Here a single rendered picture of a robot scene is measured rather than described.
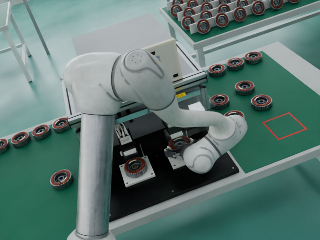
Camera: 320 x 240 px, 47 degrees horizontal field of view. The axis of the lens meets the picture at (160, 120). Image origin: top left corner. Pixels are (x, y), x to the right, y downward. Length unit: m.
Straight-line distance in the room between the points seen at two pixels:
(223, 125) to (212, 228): 1.22
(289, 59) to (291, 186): 0.85
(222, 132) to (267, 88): 0.88
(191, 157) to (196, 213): 1.19
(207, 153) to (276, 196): 1.28
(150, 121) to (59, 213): 0.65
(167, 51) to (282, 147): 0.71
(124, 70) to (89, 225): 0.47
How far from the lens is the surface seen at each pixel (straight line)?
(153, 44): 1.66
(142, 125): 1.99
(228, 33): 2.94
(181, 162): 1.80
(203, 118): 1.28
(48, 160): 2.17
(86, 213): 1.15
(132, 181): 1.79
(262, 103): 2.10
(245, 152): 1.85
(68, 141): 2.23
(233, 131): 1.44
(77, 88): 1.08
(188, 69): 1.82
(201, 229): 2.50
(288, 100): 2.16
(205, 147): 1.45
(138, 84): 0.97
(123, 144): 1.78
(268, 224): 2.50
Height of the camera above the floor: 2.04
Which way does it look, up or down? 37 degrees down
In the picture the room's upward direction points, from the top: 15 degrees counter-clockwise
